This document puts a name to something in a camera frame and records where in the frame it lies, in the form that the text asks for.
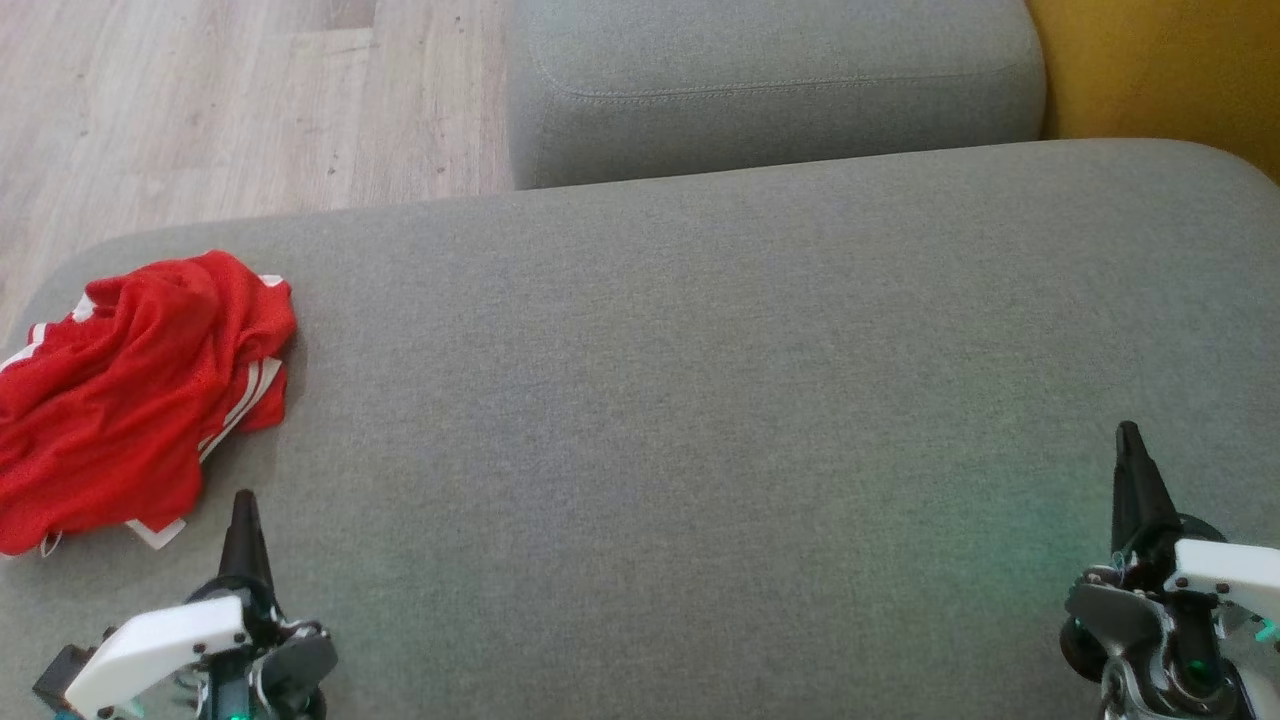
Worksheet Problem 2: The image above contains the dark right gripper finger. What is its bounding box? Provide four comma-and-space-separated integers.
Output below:
1112, 421, 1183, 563

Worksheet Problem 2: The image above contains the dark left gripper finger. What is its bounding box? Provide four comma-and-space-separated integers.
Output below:
217, 489, 275, 601

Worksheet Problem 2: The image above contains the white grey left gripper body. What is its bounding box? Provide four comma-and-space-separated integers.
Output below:
62, 578, 339, 720

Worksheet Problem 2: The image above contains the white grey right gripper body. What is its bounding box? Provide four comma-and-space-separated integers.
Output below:
1060, 513, 1280, 720

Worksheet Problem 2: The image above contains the red jersey with white stripes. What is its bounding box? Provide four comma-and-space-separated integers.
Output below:
0, 250, 298, 557

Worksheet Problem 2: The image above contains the wide yellow sofa backrest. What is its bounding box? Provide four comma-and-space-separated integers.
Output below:
1025, 0, 1280, 186

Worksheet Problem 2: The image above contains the large grey sofa seat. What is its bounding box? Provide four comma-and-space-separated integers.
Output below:
0, 138, 1280, 720

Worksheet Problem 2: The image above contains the grey sofa seat cushion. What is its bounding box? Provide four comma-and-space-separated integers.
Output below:
507, 0, 1047, 191

